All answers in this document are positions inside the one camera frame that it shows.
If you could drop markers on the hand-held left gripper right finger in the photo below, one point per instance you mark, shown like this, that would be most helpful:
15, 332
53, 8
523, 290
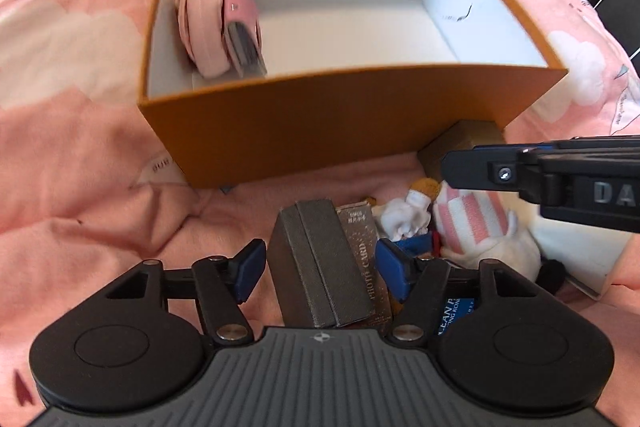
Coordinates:
392, 267

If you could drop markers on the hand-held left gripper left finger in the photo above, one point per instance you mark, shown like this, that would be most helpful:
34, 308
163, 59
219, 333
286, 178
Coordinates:
250, 269

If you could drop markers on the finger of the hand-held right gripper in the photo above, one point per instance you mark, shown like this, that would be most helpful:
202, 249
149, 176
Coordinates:
470, 169
500, 146

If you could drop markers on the gold box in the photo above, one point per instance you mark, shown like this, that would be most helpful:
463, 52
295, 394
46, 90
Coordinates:
465, 142

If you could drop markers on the brown card box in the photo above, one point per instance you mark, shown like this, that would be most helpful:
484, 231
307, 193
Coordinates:
362, 257

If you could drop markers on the white plush with striped hat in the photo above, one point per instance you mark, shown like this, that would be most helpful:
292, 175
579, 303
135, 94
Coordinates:
470, 217

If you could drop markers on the grey textured box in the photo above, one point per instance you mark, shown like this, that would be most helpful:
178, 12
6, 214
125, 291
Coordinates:
310, 267

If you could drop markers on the white box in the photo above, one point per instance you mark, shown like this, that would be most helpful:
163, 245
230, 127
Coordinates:
590, 257

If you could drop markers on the blue card box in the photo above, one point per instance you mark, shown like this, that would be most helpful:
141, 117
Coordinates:
462, 312

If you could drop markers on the orange cardboard box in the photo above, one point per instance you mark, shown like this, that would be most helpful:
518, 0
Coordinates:
325, 122

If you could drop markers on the clown plush toy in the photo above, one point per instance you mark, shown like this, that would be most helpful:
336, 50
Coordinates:
405, 214

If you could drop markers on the pink cloud print blanket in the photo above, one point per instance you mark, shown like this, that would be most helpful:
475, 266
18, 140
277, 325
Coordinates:
75, 157

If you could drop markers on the pink cloth pouch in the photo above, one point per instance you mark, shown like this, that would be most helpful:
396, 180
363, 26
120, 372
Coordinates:
200, 7

